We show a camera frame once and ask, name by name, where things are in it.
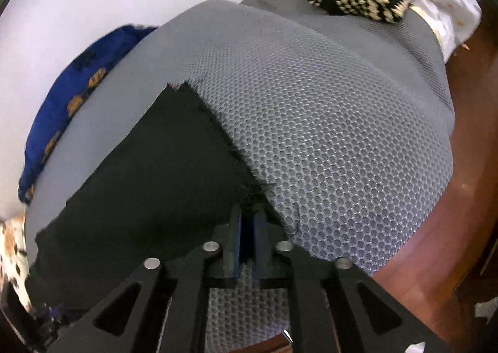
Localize blue patterned pillow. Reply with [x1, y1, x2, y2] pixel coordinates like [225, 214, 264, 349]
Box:
[17, 24, 158, 205]

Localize white crumpled object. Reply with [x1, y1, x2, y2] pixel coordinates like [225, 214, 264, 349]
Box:
[475, 296, 498, 319]

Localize white floral pillow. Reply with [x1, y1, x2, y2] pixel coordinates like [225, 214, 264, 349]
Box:
[0, 213, 36, 315]

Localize grey mesh mat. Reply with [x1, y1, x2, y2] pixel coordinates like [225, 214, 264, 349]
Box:
[23, 0, 457, 351]

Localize black pants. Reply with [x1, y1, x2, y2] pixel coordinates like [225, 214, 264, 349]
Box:
[25, 82, 274, 311]

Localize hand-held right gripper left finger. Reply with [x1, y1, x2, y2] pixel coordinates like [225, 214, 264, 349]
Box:
[47, 206, 244, 353]

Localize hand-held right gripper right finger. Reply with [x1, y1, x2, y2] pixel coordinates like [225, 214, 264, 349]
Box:
[251, 208, 457, 353]

